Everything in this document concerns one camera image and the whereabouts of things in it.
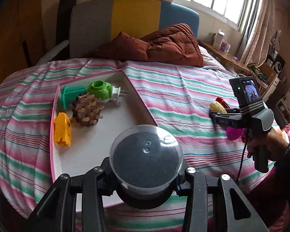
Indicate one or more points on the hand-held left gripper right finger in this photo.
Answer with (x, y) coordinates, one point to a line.
(195, 186)

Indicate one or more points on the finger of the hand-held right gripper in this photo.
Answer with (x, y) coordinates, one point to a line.
(229, 112)

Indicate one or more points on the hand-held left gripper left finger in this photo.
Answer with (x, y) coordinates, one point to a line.
(96, 181)

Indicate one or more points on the yellow perforated oval case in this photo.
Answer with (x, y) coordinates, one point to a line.
(217, 107)

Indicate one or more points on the red cylinder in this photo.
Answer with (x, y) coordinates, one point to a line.
(223, 100)

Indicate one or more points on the magenta plastic cup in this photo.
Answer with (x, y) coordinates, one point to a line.
(234, 134)

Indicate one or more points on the black jar with clear lid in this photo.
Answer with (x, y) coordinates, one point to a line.
(145, 162)

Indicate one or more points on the yellow plastic shell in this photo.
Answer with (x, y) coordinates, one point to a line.
(61, 130)

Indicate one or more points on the pink tray box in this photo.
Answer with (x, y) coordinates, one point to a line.
(116, 116)

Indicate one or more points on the brown massage brush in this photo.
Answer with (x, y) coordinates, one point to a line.
(87, 111)

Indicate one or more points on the teal plastic funnel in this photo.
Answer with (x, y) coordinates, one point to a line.
(70, 96)

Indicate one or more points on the green plug-in device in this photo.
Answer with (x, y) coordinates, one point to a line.
(99, 88)

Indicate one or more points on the person's right hand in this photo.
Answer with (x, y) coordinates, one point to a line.
(279, 145)

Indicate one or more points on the cardboard box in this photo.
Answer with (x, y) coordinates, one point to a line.
(268, 71)

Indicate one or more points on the wooden side desk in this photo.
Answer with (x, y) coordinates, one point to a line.
(227, 58)

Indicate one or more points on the white pillow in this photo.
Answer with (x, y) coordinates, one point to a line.
(210, 58)

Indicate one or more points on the black appliance with dial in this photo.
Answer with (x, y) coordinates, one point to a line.
(276, 61)

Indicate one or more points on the purple box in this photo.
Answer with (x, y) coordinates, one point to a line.
(225, 46)

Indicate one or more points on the white carton box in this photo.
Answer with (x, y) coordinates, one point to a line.
(218, 40)

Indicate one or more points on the beige side curtain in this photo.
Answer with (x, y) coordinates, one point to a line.
(258, 29)

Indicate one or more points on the brown quilt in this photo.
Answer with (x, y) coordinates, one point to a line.
(169, 46)

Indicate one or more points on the grey yellow blue headboard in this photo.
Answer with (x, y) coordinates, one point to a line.
(135, 17)

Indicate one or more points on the wooden wardrobe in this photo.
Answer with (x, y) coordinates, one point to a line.
(12, 36)

